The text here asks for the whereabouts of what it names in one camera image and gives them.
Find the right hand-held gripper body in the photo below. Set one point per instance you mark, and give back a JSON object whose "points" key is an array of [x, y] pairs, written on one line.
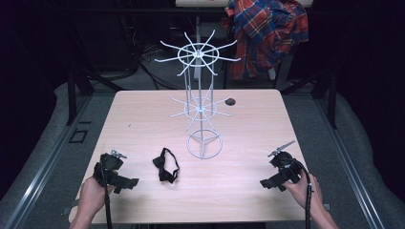
{"points": [[285, 165]]}

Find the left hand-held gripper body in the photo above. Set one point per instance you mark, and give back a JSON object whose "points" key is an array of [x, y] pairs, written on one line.
{"points": [[110, 167]]}

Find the person's right hand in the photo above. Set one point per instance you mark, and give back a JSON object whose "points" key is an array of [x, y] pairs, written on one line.
{"points": [[302, 191]]}

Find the person's left hand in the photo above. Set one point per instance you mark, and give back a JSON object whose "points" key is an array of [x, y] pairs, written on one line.
{"points": [[92, 195]]}

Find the black bow tie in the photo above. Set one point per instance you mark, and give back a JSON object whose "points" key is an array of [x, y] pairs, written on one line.
{"points": [[165, 170]]}

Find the dark round table grommet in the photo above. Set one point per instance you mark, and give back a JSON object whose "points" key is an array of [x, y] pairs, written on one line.
{"points": [[230, 101]]}

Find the black metal stand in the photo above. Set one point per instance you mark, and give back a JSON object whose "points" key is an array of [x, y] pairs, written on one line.
{"points": [[326, 92], [78, 86]]}

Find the red blue plaid shirt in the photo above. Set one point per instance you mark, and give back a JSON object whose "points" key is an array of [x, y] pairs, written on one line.
{"points": [[266, 35]]}

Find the aluminium floor rail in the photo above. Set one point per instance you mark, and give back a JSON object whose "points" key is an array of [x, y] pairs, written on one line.
{"points": [[47, 162], [350, 165]]}

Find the grey chair frame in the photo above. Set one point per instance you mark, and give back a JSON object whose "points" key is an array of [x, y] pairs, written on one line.
{"points": [[280, 71]]}

